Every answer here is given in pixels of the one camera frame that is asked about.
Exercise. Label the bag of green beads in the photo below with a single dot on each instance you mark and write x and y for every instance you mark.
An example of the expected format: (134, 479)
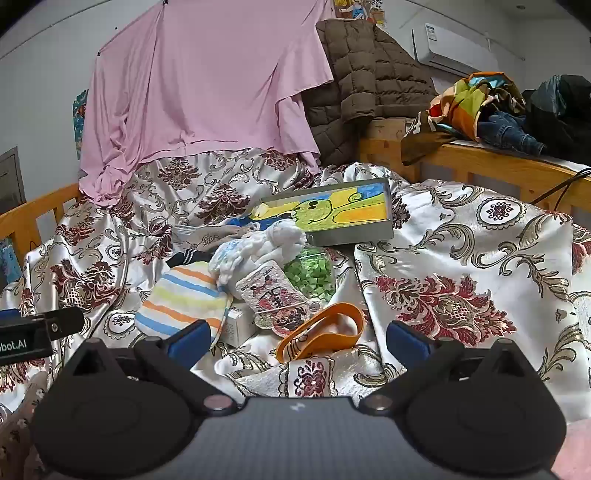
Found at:
(311, 277)

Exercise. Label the light wooden plank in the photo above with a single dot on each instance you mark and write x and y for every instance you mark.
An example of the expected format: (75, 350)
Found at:
(388, 129)

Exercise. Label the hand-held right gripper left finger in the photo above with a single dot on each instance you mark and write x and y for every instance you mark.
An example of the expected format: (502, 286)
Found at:
(190, 344)

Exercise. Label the dark jacket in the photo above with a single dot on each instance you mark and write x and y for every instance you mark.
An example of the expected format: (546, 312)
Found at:
(568, 115)

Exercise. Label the wooden bed frame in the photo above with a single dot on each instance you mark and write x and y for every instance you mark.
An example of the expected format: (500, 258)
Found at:
(508, 170)

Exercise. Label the white embroidered pouch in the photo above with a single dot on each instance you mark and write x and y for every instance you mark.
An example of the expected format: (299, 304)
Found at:
(272, 295)

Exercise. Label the colourful patchwork cloth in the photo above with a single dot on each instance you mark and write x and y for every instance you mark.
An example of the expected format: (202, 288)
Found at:
(466, 99)

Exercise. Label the brown quilted jacket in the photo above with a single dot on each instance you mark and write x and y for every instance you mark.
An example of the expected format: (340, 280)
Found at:
(369, 74)

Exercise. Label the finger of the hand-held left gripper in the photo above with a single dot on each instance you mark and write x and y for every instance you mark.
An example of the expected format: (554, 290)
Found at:
(64, 321)

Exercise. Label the white and orange carton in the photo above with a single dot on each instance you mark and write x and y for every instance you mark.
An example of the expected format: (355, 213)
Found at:
(240, 325)

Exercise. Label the cartoon wall poster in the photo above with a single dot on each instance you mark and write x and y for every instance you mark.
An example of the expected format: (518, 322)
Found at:
(358, 11)

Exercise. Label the pink bed sheet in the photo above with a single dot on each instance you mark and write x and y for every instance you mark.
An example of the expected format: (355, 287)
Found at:
(207, 83)

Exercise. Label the brown printed cloth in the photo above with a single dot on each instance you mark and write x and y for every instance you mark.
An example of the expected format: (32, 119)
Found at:
(425, 138)

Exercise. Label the blue denim jeans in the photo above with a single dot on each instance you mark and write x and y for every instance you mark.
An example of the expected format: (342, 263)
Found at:
(508, 129)

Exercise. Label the orange band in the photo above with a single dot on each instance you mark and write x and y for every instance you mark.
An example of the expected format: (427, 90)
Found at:
(318, 339)

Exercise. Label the grey door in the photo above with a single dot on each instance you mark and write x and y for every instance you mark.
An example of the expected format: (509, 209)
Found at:
(11, 180)

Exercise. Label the teal wall poster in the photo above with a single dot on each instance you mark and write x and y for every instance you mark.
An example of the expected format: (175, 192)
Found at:
(79, 120)

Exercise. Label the pastel striped cloth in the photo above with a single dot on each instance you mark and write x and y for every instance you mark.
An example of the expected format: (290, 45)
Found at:
(184, 300)

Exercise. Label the navy sock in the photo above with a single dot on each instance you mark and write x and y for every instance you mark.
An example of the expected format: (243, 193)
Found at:
(189, 261)

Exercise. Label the grey tray with painted picture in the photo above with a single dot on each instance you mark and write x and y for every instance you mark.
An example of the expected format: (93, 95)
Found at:
(351, 207)

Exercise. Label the wooden bed rail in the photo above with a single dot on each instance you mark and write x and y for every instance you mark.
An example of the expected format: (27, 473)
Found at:
(27, 212)

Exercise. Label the floral satin blanket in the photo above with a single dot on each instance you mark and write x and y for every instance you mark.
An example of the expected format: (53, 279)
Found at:
(461, 258)

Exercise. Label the white air conditioner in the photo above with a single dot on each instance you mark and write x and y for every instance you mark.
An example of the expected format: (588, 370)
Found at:
(461, 50)

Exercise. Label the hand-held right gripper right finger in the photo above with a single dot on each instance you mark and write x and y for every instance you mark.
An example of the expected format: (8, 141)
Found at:
(406, 344)

